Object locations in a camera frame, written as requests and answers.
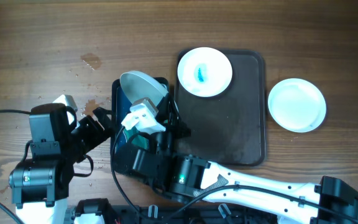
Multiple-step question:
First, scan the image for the light blue plate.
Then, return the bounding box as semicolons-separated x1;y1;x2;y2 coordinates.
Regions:
119;70;168;110

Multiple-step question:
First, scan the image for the white plate top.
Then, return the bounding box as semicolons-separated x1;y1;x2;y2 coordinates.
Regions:
177;47;233;98

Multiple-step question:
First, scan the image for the white plate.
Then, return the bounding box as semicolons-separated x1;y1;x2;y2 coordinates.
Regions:
177;47;233;98
267;78;327;133

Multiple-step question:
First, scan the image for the white plate bottom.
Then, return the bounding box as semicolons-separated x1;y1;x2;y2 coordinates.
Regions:
267;78;327;133

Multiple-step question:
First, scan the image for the green yellow sponge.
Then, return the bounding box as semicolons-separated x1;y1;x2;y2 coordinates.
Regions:
124;127;149;149

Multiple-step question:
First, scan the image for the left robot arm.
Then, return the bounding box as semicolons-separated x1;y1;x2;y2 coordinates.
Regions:
9;103;115;223

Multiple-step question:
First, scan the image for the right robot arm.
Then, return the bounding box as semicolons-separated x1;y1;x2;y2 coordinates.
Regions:
123;93;358;223

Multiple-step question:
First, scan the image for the black water basin tray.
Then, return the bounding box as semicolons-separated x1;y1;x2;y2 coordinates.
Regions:
110;77;177;175

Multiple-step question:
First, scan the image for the dark brown serving tray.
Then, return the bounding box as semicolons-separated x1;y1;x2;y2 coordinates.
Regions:
174;49;266;167

